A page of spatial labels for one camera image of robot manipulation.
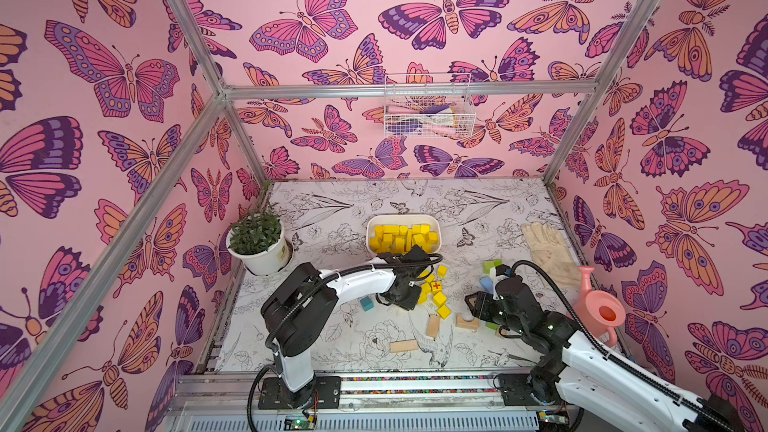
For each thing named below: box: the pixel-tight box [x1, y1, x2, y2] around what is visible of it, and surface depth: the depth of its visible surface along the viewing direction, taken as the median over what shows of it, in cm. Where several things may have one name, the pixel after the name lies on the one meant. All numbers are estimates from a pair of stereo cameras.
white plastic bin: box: [366, 214, 442, 255], surface depth 102 cm
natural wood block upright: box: [427, 314, 440, 338], surface depth 87 cm
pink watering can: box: [573, 266, 626, 347], surface depth 77 cm
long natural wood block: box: [390, 340, 419, 353], surface depth 82 cm
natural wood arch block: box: [456, 314, 480, 330], surface depth 85 cm
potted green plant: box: [226, 212, 287, 275], surface depth 87 cm
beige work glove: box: [522, 222, 581, 290], surface depth 101 cm
